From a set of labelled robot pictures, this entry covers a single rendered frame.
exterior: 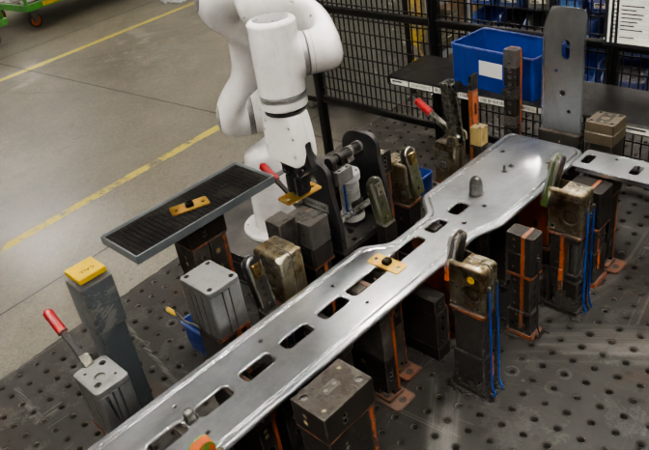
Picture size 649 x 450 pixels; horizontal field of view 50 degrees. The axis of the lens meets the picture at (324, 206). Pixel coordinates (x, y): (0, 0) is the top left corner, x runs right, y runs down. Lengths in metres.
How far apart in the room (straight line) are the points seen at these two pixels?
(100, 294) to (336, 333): 0.46
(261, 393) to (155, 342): 0.71
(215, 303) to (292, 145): 0.34
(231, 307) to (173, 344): 0.55
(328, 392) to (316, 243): 0.45
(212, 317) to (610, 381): 0.87
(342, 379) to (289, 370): 0.12
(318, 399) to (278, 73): 0.55
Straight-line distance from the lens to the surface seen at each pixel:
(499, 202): 1.70
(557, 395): 1.65
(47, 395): 1.92
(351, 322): 1.38
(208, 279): 1.38
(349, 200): 1.68
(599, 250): 1.89
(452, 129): 1.84
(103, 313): 1.46
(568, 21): 1.91
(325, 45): 1.21
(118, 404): 1.33
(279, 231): 1.52
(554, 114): 2.01
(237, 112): 1.84
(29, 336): 3.40
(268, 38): 1.18
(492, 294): 1.46
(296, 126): 1.23
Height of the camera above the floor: 1.89
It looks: 31 degrees down
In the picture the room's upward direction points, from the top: 9 degrees counter-clockwise
